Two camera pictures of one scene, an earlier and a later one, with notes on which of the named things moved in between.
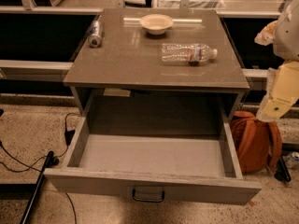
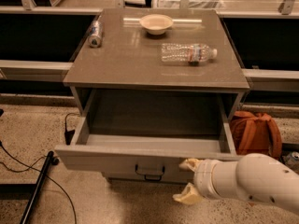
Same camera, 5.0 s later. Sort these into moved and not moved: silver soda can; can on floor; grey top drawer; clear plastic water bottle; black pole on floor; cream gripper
Moved: grey top drawer; cream gripper
Not moved: can on floor; silver soda can; black pole on floor; clear plastic water bottle
